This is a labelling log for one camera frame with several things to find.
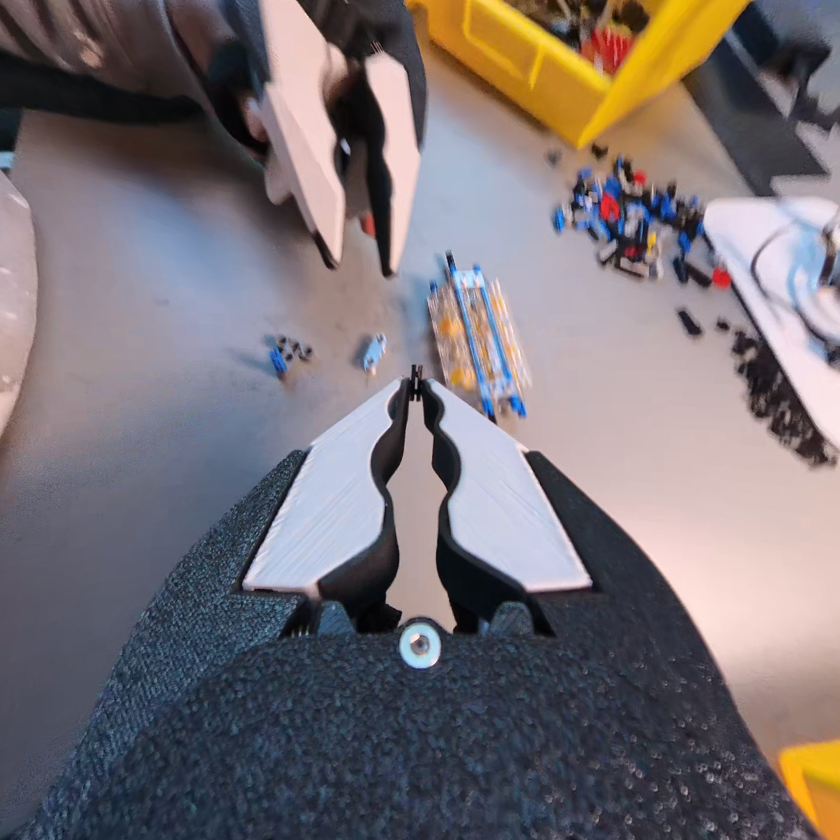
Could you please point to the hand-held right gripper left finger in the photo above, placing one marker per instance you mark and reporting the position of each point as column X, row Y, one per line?
column 328, row 512

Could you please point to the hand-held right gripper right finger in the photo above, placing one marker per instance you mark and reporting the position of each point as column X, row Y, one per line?
column 512, row 512

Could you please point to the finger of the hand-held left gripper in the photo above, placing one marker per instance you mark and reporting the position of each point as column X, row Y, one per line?
column 302, row 118
column 397, row 145

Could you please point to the small black peg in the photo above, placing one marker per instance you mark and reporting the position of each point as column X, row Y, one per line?
column 416, row 382

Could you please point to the small blue peg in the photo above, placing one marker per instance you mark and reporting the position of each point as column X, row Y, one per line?
column 278, row 361

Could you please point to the small grey angled beam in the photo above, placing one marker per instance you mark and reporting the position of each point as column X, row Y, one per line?
column 301, row 351

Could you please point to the small grey holed beam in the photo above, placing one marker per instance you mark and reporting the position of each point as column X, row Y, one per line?
column 374, row 352

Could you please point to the yellow plastic bin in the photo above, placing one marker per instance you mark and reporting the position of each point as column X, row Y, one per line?
column 814, row 788
column 551, row 79

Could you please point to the transparent brick engine model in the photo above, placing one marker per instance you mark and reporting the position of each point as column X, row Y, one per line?
column 479, row 335

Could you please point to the pile of black red parts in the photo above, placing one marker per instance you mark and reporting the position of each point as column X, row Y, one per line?
column 591, row 33

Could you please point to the person's left forearm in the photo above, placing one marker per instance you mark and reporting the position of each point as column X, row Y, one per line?
column 105, row 40

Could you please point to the grey desk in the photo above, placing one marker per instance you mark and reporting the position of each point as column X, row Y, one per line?
column 171, row 263

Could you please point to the person's left hand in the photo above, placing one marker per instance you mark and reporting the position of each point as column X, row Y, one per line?
column 344, row 160

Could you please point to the grey brick piece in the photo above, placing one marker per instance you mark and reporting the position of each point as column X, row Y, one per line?
column 554, row 155

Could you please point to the black chair part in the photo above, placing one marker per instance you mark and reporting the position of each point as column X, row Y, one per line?
column 105, row 95

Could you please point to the pile of mixed brick parts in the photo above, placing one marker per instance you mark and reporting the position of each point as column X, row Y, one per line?
column 637, row 217

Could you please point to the single black connector pin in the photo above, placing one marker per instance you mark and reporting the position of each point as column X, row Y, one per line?
column 689, row 322

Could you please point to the heap of black pins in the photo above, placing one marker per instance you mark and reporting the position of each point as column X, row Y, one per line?
column 788, row 394

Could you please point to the white book stand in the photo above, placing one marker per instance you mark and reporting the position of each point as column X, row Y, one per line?
column 761, row 250

